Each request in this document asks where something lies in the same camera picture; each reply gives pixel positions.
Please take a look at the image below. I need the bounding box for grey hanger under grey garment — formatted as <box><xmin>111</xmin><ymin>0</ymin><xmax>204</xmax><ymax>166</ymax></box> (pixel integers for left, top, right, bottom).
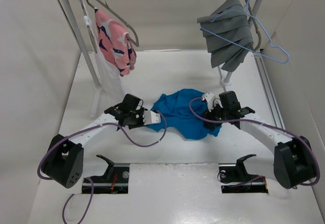
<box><xmin>245</xmin><ymin>0</ymin><xmax>262</xmax><ymax>51</ymax></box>

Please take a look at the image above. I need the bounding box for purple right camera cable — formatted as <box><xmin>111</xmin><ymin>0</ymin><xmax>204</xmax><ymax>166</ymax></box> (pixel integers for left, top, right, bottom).
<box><xmin>189</xmin><ymin>97</ymin><xmax>320</xmax><ymax>186</ymax></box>

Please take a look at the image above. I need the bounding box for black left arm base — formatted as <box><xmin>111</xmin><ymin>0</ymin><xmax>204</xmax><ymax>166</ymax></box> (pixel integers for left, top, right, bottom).
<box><xmin>81</xmin><ymin>154</ymin><xmax>129</xmax><ymax>195</ymax></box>

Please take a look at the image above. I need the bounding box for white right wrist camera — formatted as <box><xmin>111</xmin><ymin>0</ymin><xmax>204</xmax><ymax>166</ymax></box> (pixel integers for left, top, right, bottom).
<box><xmin>202</xmin><ymin>92</ymin><xmax>218</xmax><ymax>112</ymax></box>

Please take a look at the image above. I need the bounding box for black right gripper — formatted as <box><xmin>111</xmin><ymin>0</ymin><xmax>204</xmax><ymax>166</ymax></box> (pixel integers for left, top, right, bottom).
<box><xmin>200</xmin><ymin>99</ymin><xmax>229</xmax><ymax>131</ymax></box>

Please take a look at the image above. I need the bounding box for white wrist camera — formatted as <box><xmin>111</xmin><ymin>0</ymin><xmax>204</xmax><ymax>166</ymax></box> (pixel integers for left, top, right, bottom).
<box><xmin>202</xmin><ymin>92</ymin><xmax>218</xmax><ymax>112</ymax></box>
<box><xmin>143</xmin><ymin>110</ymin><xmax>161</xmax><ymax>125</ymax></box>

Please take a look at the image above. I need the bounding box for grey hanging garment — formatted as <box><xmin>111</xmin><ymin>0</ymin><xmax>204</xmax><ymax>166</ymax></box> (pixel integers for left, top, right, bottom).
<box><xmin>197</xmin><ymin>0</ymin><xmax>253</xmax><ymax>72</ymax></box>

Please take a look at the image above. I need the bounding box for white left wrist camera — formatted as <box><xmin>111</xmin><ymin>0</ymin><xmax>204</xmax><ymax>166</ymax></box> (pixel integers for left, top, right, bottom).
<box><xmin>143</xmin><ymin>110</ymin><xmax>161</xmax><ymax>125</ymax></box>

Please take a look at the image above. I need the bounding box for white hanging garment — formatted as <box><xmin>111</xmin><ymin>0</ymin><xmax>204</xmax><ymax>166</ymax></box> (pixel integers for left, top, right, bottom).
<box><xmin>81</xmin><ymin>0</ymin><xmax>126</xmax><ymax>102</ymax></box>

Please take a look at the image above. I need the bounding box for purple camera cable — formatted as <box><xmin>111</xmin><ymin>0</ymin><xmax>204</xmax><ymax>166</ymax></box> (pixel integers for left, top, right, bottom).
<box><xmin>189</xmin><ymin>97</ymin><xmax>320</xmax><ymax>186</ymax></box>
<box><xmin>37</xmin><ymin>109</ymin><xmax>168</xmax><ymax>224</ymax></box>

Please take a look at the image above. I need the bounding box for pink patterned garment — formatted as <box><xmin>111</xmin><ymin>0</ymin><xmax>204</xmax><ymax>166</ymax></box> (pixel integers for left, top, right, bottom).
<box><xmin>94</xmin><ymin>8</ymin><xmax>137</xmax><ymax>76</ymax></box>

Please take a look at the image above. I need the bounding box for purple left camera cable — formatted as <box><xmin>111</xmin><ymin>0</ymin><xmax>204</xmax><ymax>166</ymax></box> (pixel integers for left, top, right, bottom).
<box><xmin>37</xmin><ymin>109</ymin><xmax>168</xmax><ymax>224</ymax></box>

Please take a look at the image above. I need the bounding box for blue t shirt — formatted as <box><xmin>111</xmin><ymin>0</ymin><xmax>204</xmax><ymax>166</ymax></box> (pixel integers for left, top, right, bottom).
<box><xmin>151</xmin><ymin>88</ymin><xmax>221</xmax><ymax>140</ymax></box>

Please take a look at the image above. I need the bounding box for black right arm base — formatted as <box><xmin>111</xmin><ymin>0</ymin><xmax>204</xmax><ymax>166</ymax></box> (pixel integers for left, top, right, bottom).
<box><xmin>217</xmin><ymin>154</ymin><xmax>269</xmax><ymax>194</ymax></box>

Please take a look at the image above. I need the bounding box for aluminium rail right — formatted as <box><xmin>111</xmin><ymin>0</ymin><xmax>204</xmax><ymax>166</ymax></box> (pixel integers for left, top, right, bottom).
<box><xmin>253</xmin><ymin>54</ymin><xmax>285</xmax><ymax>129</ymax></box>

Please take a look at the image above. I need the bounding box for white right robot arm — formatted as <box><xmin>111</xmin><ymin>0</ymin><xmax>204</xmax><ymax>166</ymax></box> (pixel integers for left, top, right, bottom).
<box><xmin>202</xmin><ymin>91</ymin><xmax>320</xmax><ymax>189</ymax></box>

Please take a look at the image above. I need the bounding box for light blue wire hanger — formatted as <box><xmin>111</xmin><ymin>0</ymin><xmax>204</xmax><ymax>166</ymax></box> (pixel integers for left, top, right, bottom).
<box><xmin>200</xmin><ymin>0</ymin><xmax>290</xmax><ymax>65</ymax></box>

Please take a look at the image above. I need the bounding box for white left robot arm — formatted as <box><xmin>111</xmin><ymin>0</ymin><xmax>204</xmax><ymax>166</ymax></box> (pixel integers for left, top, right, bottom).
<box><xmin>37</xmin><ymin>94</ymin><xmax>160</xmax><ymax>188</ymax></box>

